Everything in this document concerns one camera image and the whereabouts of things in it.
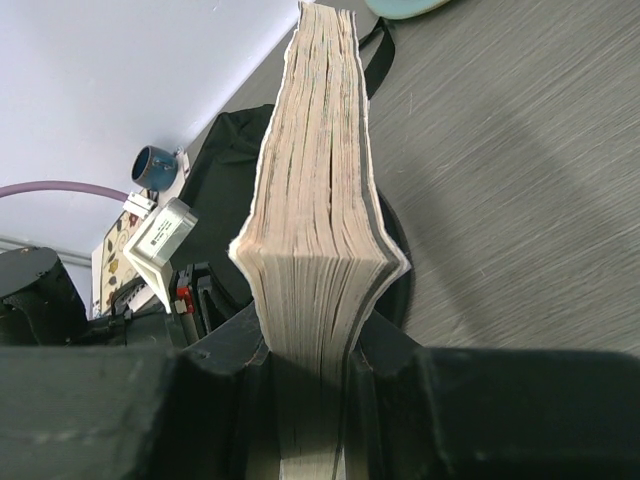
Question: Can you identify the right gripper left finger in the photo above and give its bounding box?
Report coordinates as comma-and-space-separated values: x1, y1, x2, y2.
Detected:
1, 307, 280, 479

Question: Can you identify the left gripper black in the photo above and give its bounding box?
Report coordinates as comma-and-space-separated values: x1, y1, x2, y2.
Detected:
87, 262, 236, 349

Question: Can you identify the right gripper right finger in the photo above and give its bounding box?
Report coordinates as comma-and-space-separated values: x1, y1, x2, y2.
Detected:
345, 314, 639, 479

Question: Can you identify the treehouse paperback book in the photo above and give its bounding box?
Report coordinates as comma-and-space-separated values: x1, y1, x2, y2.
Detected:
229, 1, 410, 479

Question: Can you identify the black student backpack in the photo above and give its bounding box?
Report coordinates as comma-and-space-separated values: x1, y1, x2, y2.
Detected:
171, 18, 413, 331

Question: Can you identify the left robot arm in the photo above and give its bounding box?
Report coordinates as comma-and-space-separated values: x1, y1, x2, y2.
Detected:
1, 247, 241, 349

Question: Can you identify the floral square trivet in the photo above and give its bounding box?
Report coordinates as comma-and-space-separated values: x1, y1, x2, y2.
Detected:
99, 210, 142, 314

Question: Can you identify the dark blue mug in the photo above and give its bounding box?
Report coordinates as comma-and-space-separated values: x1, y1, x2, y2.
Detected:
131, 145, 178, 192

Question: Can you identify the light teal plate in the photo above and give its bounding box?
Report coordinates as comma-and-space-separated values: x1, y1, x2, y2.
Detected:
365, 0, 449, 20

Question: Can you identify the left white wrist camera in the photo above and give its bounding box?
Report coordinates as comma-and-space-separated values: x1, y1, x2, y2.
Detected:
123, 198, 198, 313

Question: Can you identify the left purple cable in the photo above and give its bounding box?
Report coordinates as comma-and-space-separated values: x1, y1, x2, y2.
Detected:
0, 179, 131, 204

